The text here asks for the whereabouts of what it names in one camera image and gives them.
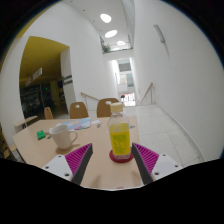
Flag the dark shop display shelf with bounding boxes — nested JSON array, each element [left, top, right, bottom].
[[19, 84, 44, 116]]

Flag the small green box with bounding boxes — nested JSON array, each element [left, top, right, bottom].
[[36, 129, 47, 141]]

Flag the yellow-label clear drink bottle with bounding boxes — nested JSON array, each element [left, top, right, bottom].
[[107, 102, 132, 160]]

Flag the small wooden side table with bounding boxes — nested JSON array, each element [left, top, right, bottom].
[[13, 115, 39, 133]]

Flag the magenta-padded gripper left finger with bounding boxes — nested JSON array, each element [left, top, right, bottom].
[[41, 143, 94, 186]]

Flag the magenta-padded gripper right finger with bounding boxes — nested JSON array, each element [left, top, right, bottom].
[[130, 142, 184, 186]]

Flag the white paper scrap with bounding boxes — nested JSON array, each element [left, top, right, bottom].
[[90, 119, 103, 127]]

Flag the green potted plant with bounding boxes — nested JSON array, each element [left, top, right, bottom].
[[100, 42, 113, 54]]

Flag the flat round red coaster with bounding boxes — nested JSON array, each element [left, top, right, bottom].
[[108, 148, 135, 164]]

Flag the round ceiling lights group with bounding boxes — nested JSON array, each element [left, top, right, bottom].
[[99, 13, 128, 47]]

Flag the wooden chair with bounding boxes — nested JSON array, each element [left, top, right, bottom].
[[69, 101, 90, 120], [0, 133, 18, 160], [96, 97, 120, 118], [43, 106, 54, 120]]

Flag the dark pillar sign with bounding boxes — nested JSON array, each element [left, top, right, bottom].
[[61, 74, 73, 85]]

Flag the white mug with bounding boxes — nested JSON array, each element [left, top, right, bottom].
[[48, 124, 78, 151]]

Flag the white hanging sign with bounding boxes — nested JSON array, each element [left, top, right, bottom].
[[25, 67, 44, 87]]

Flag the wooden stair handrail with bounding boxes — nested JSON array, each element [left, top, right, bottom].
[[139, 82, 155, 106], [80, 91, 100, 109]]

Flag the blue printed mouse pad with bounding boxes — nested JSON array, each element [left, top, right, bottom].
[[61, 117, 92, 131]]

